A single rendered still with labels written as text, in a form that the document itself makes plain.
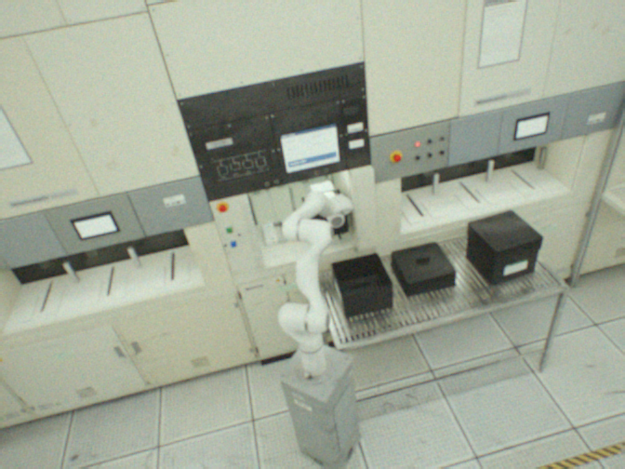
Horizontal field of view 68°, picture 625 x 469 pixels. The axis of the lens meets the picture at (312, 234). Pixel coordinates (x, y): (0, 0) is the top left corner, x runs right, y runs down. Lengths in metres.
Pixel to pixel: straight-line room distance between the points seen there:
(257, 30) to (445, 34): 0.89
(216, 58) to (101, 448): 2.48
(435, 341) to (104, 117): 2.49
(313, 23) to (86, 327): 2.09
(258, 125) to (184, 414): 1.98
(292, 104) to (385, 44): 0.51
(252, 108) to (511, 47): 1.30
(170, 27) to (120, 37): 0.20
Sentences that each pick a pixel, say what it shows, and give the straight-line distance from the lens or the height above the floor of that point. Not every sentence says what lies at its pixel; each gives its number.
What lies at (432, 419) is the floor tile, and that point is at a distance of 3.10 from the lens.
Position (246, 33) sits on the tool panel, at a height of 2.17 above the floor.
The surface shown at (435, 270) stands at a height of 0.86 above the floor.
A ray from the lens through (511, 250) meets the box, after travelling 2.65.
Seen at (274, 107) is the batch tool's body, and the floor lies 1.83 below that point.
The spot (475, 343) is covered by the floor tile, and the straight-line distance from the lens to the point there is 3.46.
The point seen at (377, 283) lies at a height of 0.77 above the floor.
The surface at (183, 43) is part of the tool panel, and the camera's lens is 2.17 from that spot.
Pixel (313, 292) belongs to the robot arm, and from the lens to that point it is 2.02.
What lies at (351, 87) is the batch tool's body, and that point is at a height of 1.84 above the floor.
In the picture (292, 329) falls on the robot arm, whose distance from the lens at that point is 2.10.
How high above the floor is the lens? 2.67
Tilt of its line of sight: 38 degrees down
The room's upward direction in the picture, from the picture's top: 9 degrees counter-clockwise
